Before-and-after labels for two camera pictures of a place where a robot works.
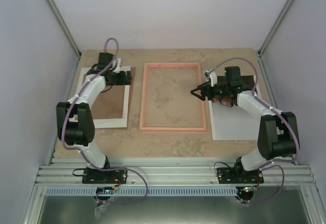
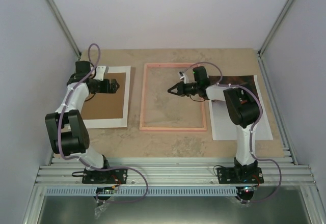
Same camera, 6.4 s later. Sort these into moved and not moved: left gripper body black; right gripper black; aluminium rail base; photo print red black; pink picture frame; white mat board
Moved: right gripper black; left gripper body black
Not moved: pink picture frame; white mat board; photo print red black; aluminium rail base
